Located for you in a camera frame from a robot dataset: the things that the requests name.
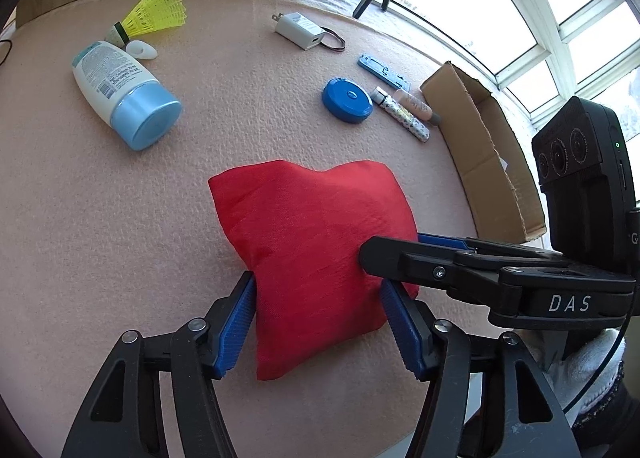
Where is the right hand white glove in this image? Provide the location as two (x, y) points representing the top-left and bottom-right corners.
(516, 328), (626, 424)

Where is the black cable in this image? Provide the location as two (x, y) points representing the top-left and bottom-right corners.
(562, 302), (640, 414)

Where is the white power adapter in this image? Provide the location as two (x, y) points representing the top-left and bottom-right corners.
(271, 12), (326, 51)

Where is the patterned silver tube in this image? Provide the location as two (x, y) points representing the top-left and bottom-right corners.
(370, 87), (431, 143)

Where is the pink cosmetic tube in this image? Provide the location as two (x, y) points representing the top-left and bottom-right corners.
(394, 89), (442, 126)

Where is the red cushion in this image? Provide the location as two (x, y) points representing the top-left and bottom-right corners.
(208, 160), (418, 381)

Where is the cardboard box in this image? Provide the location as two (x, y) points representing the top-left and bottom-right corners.
(420, 62), (547, 244)

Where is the blue phone stand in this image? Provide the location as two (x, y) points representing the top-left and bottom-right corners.
(357, 54), (411, 92)

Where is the white lotion bottle blue cap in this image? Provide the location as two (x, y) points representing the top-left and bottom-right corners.
(72, 41), (182, 152)

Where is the blue round tape measure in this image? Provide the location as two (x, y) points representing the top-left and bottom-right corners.
(321, 78), (373, 123)

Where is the dark hair band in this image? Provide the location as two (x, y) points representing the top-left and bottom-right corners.
(320, 27), (346, 52)

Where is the black camera box right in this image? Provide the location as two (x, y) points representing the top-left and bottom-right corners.
(532, 96), (636, 273)

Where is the small white cap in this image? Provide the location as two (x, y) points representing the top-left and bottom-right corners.
(125, 40), (157, 61)

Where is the yellow shuttlecock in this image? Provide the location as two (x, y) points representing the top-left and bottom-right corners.
(104, 0), (186, 48)

